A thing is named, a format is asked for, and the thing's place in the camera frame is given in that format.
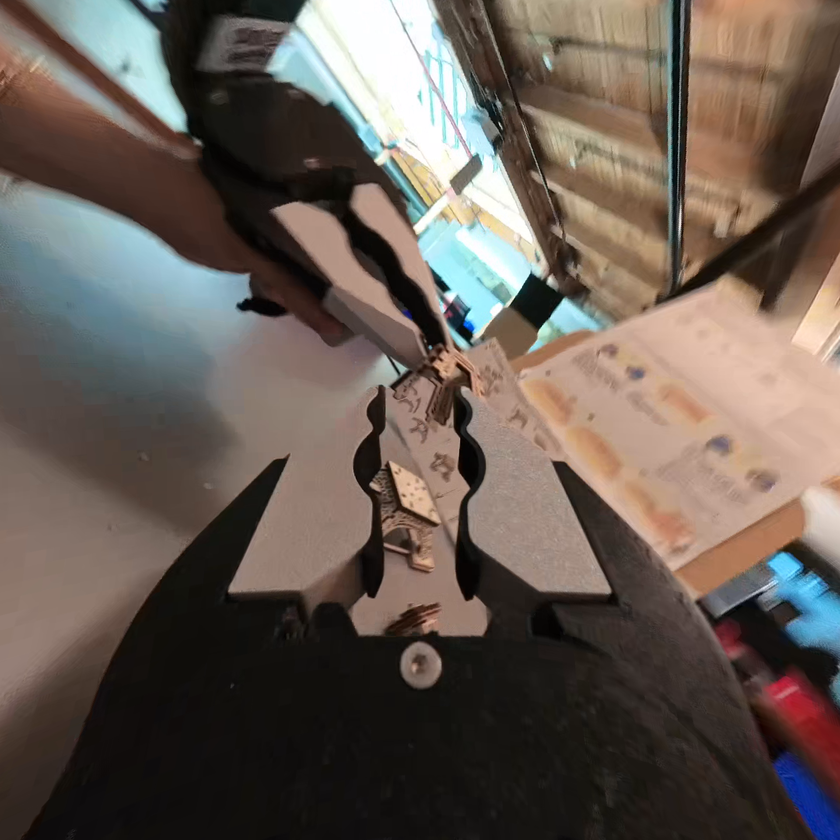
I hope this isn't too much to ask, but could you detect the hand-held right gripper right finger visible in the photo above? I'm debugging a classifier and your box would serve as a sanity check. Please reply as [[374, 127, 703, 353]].
[[454, 387, 614, 601]]

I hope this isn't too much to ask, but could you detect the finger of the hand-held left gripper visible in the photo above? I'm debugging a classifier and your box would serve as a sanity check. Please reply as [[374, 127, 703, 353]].
[[271, 199, 431, 370], [340, 182, 455, 349]]

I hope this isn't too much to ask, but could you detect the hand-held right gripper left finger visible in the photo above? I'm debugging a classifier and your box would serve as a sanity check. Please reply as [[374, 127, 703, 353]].
[[227, 386, 388, 599]]

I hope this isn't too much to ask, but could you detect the wooden lattice arch piece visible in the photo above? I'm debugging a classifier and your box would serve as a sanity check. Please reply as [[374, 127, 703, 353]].
[[399, 346, 488, 425]]

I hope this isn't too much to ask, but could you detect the person's left forearm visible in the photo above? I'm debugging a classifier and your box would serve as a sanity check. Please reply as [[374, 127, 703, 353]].
[[0, 46, 204, 263]]

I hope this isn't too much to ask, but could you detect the grey desk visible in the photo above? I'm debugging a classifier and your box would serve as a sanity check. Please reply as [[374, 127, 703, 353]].
[[0, 164, 526, 840]]

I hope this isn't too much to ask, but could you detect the person's left hand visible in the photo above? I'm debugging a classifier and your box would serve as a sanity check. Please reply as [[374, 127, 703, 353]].
[[177, 164, 355, 347]]

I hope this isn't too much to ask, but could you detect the hanging sign board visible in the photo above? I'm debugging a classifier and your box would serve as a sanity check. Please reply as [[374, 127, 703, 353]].
[[449, 154, 484, 196]]

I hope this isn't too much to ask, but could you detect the wooden tower base piece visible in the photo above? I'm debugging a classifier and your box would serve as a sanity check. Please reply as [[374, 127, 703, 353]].
[[367, 459, 442, 572]]

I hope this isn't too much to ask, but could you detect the folded assembly instruction booklet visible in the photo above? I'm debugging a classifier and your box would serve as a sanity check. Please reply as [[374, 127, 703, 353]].
[[392, 340, 567, 526]]

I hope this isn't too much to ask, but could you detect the small wooden lattice piece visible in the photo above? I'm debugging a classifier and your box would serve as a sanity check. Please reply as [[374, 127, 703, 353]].
[[386, 602, 443, 637]]

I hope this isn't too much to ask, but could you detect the black and beige board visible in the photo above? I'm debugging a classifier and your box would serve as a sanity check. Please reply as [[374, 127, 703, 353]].
[[487, 274, 567, 361]]

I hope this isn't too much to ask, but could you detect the large printed instruction sheet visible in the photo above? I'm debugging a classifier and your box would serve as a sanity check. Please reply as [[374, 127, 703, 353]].
[[517, 279, 840, 573]]

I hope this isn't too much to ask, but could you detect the red plastic object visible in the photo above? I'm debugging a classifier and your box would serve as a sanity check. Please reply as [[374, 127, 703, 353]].
[[714, 620, 840, 778]]

